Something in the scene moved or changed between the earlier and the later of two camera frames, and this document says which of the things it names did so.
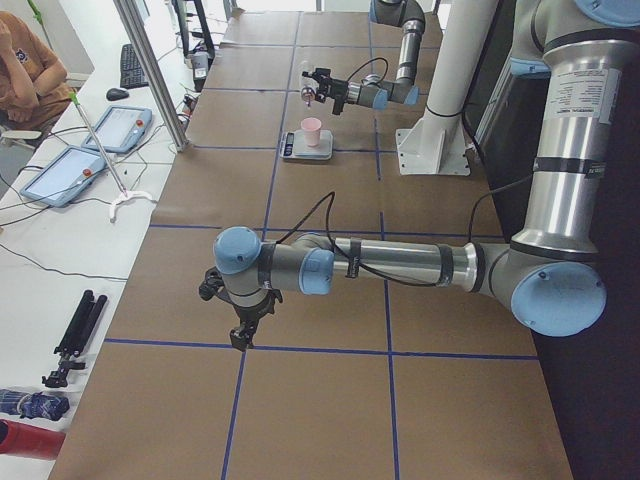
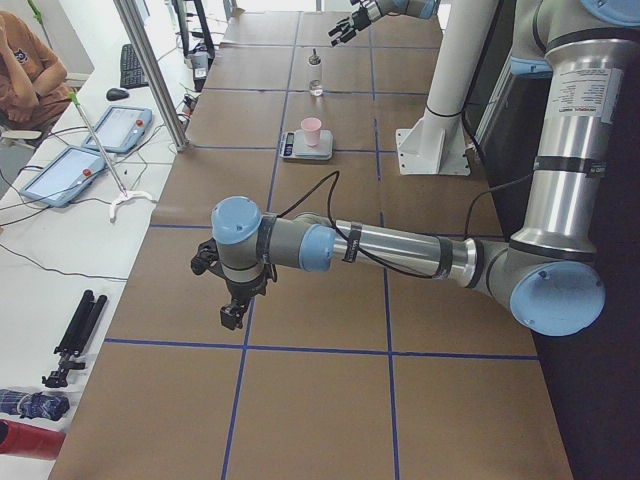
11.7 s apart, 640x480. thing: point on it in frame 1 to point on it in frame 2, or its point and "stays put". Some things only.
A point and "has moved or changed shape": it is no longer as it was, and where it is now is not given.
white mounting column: x=434 y=144 stays put
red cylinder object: x=22 y=438 stays put
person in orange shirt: x=33 y=87 stays put
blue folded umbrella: x=33 y=405 stays put
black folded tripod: x=78 y=332 stays put
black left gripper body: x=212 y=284 to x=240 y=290
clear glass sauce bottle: x=308 y=85 has moved or changed shape
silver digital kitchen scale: x=293 y=146 stays put
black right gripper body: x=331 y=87 to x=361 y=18
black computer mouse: x=115 y=93 stays put
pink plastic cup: x=311 y=126 stays put
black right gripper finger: x=316 y=75 to x=337 y=29
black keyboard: x=131 y=71 stays put
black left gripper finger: x=241 y=336 to x=231 y=315
